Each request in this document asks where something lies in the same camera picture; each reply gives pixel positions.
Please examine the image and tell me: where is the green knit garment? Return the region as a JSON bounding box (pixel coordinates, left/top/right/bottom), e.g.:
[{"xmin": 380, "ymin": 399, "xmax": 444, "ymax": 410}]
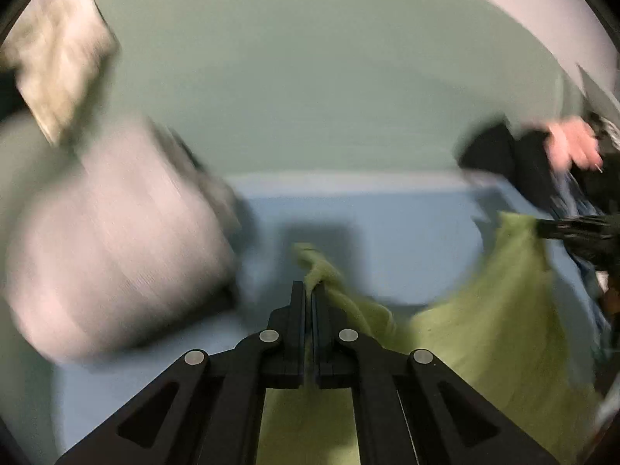
[{"xmin": 257, "ymin": 213, "xmax": 599, "ymax": 464}]

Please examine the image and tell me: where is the bystander hand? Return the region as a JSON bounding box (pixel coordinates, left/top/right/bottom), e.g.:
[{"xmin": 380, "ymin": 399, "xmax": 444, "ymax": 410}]
[{"xmin": 544, "ymin": 117, "xmax": 602, "ymax": 172}]

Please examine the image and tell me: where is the blue bed sheet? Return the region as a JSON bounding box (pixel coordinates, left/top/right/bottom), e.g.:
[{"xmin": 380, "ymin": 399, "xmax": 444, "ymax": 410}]
[{"xmin": 55, "ymin": 173, "xmax": 595, "ymax": 450}]

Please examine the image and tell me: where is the grey folded garment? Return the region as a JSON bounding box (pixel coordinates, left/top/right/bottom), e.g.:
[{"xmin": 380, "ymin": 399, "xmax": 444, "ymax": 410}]
[{"xmin": 5, "ymin": 119, "xmax": 239, "ymax": 363}]

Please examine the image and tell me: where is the cream floral cloth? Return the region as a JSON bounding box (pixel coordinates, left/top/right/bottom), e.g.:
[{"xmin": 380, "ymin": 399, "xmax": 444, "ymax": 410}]
[{"xmin": 1, "ymin": 0, "xmax": 118, "ymax": 146}]

